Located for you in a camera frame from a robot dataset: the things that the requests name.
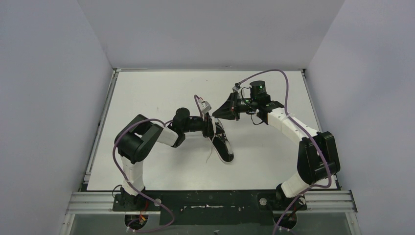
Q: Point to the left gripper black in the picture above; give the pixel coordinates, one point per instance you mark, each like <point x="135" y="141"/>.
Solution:
<point x="210" y="128"/>

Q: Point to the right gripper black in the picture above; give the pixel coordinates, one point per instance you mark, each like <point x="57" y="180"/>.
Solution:
<point x="229" y="110"/>

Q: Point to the black white canvas sneaker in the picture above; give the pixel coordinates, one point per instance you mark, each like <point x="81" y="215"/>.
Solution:
<point x="221" y="143"/>

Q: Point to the white shoelace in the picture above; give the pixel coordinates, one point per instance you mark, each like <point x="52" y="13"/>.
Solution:
<point x="212" y="146"/>

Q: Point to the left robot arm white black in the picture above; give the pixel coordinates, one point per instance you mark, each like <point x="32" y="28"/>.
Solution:
<point x="134" y="143"/>

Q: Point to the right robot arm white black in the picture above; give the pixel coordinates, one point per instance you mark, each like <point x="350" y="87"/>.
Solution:
<point x="317" y="153"/>

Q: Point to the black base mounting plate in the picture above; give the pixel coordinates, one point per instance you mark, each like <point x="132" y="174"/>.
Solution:
<point x="212" y="207"/>

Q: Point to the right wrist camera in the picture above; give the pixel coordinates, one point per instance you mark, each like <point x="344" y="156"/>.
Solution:
<point x="236" y="88"/>

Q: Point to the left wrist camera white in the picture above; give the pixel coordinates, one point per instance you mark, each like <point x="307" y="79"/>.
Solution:
<point x="204" y="107"/>

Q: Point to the aluminium frame rail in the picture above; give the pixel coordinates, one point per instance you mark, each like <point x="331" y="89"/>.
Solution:
<point x="101" y="202"/>

